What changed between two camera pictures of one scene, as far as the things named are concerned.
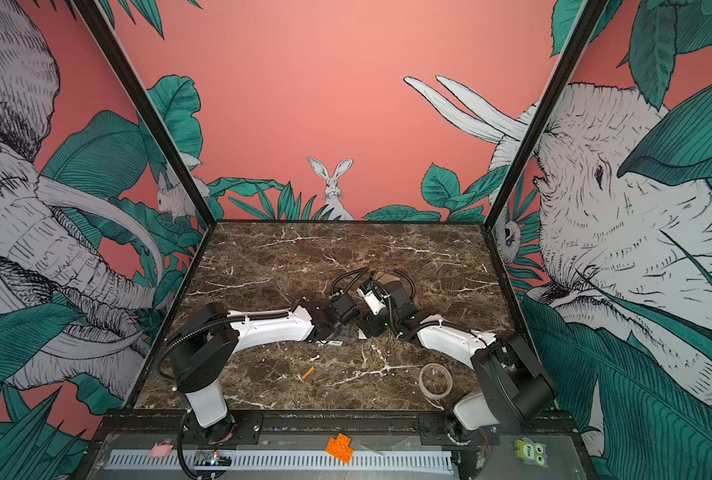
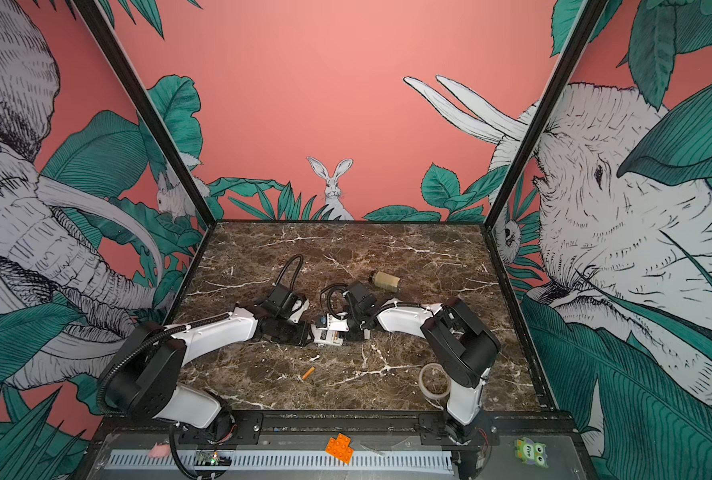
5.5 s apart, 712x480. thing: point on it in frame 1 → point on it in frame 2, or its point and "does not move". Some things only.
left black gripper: x=346 y=334 → x=301 y=336
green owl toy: x=531 y=453 does not move
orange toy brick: x=340 y=448 does not move
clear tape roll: x=435 y=380 does not move
